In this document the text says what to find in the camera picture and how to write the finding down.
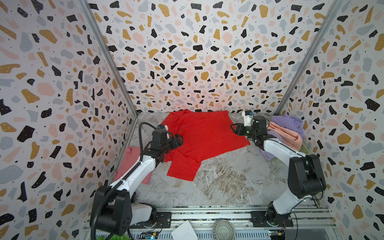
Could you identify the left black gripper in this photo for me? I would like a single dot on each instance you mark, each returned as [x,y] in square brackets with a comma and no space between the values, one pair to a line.
[179,141]

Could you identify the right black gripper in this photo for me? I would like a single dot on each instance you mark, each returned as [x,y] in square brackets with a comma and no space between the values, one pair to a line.
[240,129]

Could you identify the red t-shirt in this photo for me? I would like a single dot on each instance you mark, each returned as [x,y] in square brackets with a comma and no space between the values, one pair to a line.
[205,135]

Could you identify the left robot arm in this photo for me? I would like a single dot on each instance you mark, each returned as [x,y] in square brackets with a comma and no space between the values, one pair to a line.
[113,211]

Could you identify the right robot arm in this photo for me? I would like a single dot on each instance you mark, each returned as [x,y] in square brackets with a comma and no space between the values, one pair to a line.
[305,173]

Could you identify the purple t-shirt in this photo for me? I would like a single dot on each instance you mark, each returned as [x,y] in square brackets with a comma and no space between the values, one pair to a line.
[290,122]

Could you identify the folded pink t-shirt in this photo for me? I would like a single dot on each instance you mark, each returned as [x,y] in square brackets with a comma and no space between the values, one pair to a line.
[131,156]

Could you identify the peach t-shirt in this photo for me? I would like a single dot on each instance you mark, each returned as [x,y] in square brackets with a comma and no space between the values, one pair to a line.
[291,138]

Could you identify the green plastic basket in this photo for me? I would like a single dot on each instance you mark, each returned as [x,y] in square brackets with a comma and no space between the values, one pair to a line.
[304,149]

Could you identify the white paper sheet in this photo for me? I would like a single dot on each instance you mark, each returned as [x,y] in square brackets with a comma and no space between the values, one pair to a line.
[184,232]

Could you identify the small electronics board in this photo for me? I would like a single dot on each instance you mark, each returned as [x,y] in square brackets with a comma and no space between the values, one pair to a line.
[148,236]

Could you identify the round grey metal disc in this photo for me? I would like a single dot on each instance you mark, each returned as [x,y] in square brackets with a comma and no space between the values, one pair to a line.
[224,230]

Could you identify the green artificial grass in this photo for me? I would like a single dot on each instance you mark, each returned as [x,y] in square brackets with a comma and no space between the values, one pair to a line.
[114,237]

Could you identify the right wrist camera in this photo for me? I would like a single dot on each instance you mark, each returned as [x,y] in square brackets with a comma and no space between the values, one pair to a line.
[248,118]

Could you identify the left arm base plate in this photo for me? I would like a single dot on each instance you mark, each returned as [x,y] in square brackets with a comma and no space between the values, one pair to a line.
[160,220]

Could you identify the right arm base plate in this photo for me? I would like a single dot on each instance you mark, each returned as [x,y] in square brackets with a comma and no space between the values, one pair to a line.
[264,219]

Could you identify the aluminium frame rail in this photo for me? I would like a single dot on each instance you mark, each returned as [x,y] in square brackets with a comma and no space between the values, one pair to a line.
[307,222]

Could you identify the right aluminium corner post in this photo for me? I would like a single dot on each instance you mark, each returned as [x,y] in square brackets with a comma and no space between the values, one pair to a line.
[331,14]

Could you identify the aluminium corner post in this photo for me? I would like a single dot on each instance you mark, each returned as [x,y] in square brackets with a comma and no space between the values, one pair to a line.
[331,14]
[102,16]

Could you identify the left aluminium corner post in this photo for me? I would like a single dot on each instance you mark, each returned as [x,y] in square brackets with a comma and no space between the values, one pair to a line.
[102,16]

